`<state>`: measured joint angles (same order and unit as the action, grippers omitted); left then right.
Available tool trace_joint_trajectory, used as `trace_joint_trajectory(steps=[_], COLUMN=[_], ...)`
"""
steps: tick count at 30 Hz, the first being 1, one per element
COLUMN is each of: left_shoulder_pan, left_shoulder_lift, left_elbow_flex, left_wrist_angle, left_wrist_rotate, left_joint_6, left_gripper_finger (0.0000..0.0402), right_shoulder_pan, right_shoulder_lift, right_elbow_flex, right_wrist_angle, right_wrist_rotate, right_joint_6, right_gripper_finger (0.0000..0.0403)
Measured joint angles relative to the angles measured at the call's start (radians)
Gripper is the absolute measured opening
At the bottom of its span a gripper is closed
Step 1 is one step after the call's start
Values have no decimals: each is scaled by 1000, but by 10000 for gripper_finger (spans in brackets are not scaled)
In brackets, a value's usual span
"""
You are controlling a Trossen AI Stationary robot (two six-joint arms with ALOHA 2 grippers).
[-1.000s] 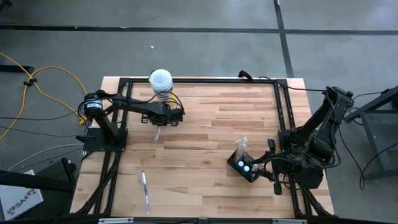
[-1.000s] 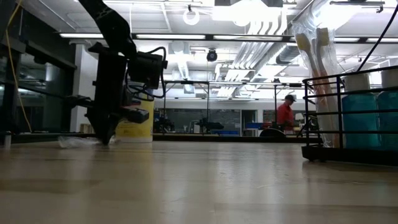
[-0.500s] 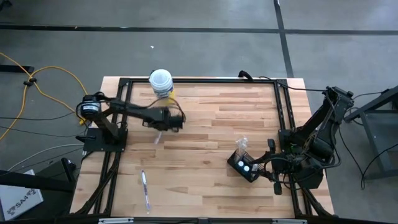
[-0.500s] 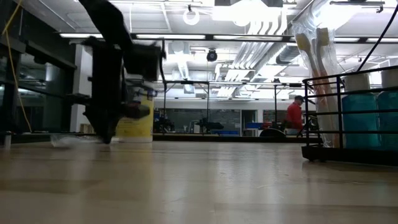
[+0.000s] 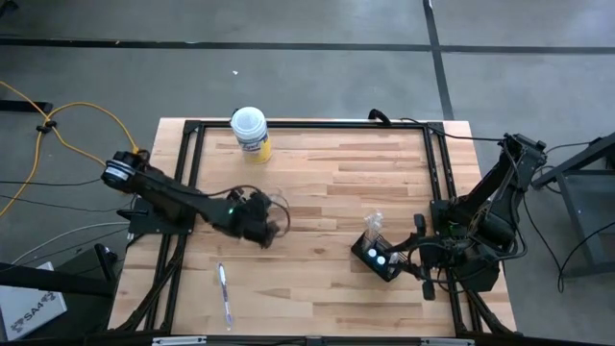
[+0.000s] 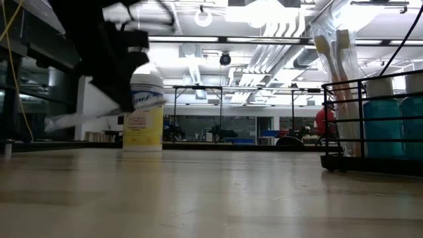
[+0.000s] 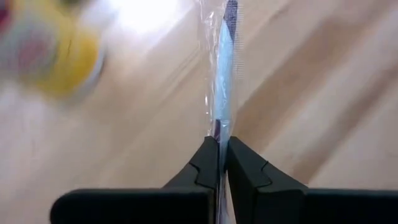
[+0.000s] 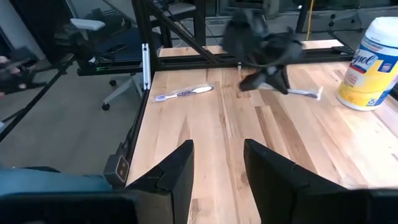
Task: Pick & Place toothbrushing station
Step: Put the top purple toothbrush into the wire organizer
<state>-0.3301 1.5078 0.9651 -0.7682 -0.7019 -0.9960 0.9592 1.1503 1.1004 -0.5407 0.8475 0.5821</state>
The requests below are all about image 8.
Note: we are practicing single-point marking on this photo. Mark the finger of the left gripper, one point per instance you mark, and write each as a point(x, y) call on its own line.
point(252, 83)
point(280, 81)

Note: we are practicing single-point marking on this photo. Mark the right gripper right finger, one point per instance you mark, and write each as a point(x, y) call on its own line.
point(273, 193)

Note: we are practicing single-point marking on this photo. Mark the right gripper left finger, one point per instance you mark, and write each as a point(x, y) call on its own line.
point(168, 193)

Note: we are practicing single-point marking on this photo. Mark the pen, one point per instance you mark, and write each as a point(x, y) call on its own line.
point(183, 92)
point(306, 92)

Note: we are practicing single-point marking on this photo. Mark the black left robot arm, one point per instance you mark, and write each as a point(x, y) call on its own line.
point(242, 31)

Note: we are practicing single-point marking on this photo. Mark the yellow Lysol wipes canister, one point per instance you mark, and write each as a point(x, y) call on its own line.
point(370, 68)

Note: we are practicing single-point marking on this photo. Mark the white office chair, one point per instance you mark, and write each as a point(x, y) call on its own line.
point(87, 24)

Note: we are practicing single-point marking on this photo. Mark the person's hand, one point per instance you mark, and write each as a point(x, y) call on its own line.
point(14, 71)

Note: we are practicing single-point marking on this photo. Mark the black table-level camera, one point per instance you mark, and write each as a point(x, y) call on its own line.
point(116, 169)

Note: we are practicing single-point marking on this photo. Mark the silver bracket strip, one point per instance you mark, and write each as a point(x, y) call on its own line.
point(146, 67)

